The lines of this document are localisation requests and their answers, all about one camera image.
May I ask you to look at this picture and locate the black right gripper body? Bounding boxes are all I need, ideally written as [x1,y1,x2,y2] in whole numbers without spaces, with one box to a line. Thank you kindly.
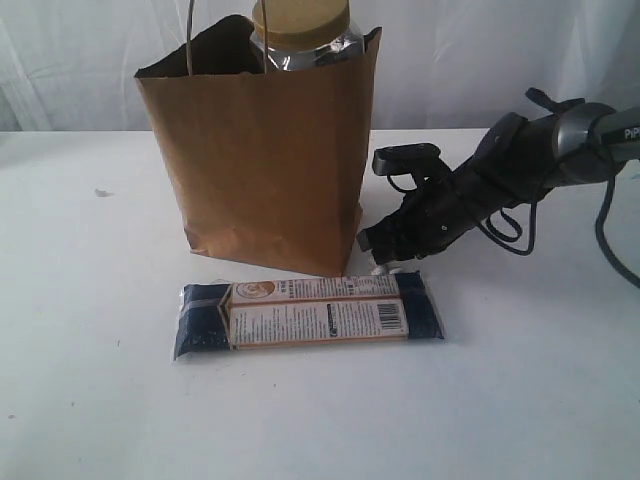
[390,113,558,260]

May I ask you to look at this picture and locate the white paper bits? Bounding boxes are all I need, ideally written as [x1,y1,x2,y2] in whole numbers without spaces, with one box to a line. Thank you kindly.
[368,256,405,276]

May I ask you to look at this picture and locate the brown paper shopping bag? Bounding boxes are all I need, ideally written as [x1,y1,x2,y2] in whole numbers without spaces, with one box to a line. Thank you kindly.
[135,14,382,276]

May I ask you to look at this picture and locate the dark blue noodle package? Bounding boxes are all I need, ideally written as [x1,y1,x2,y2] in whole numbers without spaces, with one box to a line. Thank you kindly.
[173,272,444,358]

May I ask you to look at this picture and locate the clear nut jar gold lid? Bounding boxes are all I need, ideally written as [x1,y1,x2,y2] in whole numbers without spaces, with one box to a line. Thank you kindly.
[250,0,365,72]

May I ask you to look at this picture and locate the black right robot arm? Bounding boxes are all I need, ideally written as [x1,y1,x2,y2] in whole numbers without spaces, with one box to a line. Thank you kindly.
[357,103,639,264]

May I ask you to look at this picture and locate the white backdrop curtain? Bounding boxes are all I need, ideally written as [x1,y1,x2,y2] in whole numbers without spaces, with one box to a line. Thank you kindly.
[1,0,639,131]

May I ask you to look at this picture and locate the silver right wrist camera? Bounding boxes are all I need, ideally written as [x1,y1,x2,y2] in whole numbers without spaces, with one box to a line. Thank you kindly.
[372,143,441,177]

